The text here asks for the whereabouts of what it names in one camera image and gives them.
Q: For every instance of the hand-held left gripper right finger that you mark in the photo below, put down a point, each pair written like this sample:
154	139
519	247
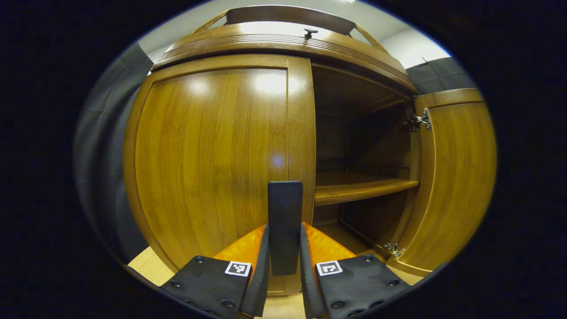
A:
310	292

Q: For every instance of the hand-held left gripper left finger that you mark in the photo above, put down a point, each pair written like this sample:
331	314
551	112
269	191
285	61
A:
259	288

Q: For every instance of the wooden shoe cabinet door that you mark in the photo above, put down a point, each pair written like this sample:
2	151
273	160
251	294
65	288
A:
208	155
460	177

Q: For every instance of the wooden double-door shoe cabinet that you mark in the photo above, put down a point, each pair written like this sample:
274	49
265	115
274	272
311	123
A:
354	97

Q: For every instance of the metal door hinge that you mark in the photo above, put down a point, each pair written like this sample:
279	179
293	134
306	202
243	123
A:
394	249
418	120

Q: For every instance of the wooden inner cabinet shelf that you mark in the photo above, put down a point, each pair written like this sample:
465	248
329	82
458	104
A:
354	188

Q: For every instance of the wooden cabinet drawer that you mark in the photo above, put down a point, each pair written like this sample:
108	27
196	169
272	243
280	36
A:
274	42

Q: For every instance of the black drawer knob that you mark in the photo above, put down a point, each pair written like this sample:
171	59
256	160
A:
310	32

